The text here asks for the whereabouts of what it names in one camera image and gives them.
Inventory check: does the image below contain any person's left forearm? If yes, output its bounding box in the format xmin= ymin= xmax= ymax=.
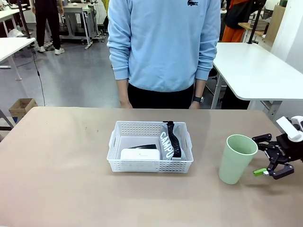
xmin=194 ymin=79 xmax=206 ymax=97

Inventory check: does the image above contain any white plastic bag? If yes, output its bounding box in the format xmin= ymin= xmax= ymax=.
xmin=7 ymin=28 xmax=25 ymax=38

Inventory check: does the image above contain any open cardboard box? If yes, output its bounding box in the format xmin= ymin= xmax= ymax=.
xmin=9 ymin=98 xmax=38 ymax=118

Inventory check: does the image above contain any bystander in black clothes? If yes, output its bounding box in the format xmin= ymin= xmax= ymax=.
xmin=31 ymin=0 xmax=65 ymax=56

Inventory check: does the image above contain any white rectangular case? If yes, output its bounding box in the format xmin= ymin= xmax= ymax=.
xmin=120 ymin=148 xmax=160 ymax=161

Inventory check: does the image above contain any light green plastic cup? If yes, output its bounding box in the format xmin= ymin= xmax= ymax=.
xmin=218 ymin=134 xmax=258 ymax=185

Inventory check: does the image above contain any grey workbench on wheels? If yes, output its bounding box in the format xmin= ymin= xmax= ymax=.
xmin=59 ymin=1 xmax=100 ymax=50

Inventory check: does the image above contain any black stand pole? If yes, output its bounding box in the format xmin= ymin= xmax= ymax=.
xmin=18 ymin=0 xmax=32 ymax=39
xmin=246 ymin=0 xmax=264 ymax=45

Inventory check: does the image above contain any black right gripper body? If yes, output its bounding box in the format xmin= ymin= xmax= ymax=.
xmin=269 ymin=133 xmax=303 ymax=165

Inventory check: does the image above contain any tall brown cardboard box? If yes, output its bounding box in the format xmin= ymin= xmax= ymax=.
xmin=264 ymin=4 xmax=286 ymax=41

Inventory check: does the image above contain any dark grey metal frame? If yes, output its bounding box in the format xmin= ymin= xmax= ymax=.
xmin=0 ymin=108 xmax=15 ymax=143

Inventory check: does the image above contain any thin black cable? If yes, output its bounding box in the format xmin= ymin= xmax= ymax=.
xmin=29 ymin=44 xmax=46 ymax=107

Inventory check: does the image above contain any large white curved-edge table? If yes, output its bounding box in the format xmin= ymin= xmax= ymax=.
xmin=210 ymin=42 xmax=303 ymax=116

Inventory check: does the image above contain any long white desk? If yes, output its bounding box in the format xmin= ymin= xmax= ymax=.
xmin=0 ymin=8 xmax=27 ymax=36

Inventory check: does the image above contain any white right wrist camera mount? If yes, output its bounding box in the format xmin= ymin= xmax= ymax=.
xmin=276 ymin=116 xmax=303 ymax=143

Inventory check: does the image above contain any bystander in orange trousers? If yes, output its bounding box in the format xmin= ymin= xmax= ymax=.
xmin=221 ymin=0 xmax=258 ymax=44

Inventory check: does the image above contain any wooden top table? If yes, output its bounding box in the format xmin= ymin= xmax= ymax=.
xmin=238 ymin=20 xmax=270 ymax=44

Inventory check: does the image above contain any white table with slanted leg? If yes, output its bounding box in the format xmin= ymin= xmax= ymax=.
xmin=0 ymin=37 xmax=36 ymax=81

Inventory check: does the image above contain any bystander in yellow jacket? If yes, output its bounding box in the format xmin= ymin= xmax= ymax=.
xmin=103 ymin=0 xmax=112 ymax=26

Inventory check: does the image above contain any white perforated plastic basket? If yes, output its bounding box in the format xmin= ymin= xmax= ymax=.
xmin=106 ymin=121 xmax=194 ymax=175

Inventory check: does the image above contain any person's right hand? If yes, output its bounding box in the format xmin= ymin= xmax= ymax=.
xmin=119 ymin=99 xmax=134 ymax=109

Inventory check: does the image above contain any person's right forearm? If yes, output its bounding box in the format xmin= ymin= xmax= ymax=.
xmin=116 ymin=79 xmax=130 ymax=101

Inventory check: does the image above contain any person in light blue sweater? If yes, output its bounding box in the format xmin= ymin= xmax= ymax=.
xmin=107 ymin=0 xmax=221 ymax=109

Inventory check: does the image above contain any black perforated strap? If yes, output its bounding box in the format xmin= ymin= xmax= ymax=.
xmin=162 ymin=120 xmax=183 ymax=158

